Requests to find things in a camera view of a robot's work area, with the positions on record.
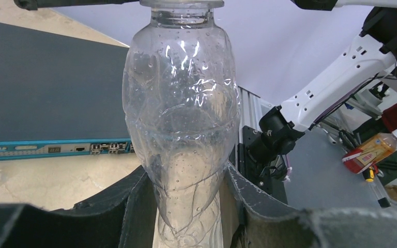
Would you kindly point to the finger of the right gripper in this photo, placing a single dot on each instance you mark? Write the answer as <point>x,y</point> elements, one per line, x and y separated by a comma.
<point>36,4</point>

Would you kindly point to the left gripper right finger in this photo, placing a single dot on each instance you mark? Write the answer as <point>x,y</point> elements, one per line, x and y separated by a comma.
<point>252,218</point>

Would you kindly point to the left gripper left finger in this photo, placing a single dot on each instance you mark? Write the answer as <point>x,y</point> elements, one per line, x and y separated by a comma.
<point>122,215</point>

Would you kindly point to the clear bottle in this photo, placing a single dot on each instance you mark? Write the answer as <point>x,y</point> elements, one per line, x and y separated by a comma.
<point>182,110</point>

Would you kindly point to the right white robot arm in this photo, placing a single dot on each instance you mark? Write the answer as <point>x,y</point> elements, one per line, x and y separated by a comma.
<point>372,51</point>

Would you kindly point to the tea bottle red label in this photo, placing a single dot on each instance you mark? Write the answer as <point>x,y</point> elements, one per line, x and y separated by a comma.
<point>374,150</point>

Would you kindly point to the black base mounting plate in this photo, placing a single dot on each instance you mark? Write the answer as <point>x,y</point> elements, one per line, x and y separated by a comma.
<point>258,165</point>

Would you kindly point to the dark network switch box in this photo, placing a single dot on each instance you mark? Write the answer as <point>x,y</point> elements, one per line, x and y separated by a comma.
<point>59,96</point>

